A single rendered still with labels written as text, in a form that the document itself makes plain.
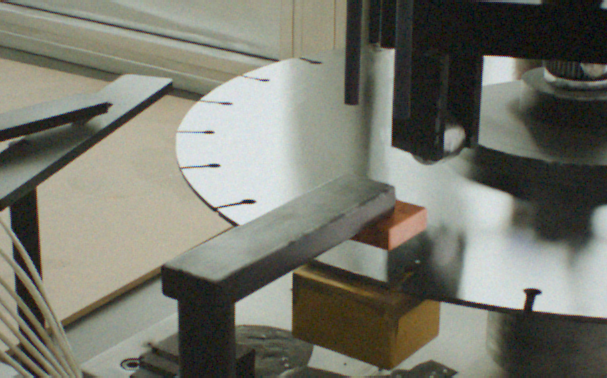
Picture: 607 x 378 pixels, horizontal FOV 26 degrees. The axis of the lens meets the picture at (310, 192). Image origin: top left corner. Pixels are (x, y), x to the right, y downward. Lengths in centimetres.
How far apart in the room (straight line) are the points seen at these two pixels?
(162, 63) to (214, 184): 81
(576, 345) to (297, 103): 16
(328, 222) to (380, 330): 5
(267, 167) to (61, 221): 48
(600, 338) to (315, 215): 21
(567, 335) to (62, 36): 92
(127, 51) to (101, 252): 44
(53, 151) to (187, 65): 67
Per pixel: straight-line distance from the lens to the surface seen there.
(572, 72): 53
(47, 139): 64
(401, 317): 42
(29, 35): 143
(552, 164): 50
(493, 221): 47
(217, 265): 35
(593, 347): 57
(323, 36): 117
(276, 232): 38
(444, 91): 46
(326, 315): 43
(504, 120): 54
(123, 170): 107
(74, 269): 90
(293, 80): 62
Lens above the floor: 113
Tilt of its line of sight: 22 degrees down
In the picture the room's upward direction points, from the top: 1 degrees clockwise
